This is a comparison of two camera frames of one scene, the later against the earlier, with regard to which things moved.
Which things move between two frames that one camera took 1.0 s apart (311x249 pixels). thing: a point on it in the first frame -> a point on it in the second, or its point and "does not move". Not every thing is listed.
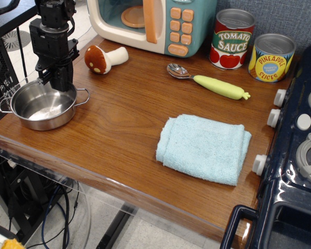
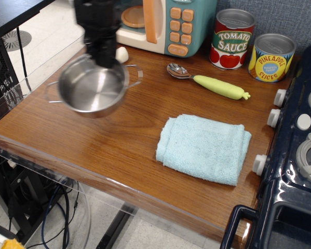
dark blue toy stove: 288,213 does not move
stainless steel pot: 39,108 -> 92,91
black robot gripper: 49,36 -> 100,20
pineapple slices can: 271,57 does not move
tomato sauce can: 232,38 does not move
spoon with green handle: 179,71 does not move
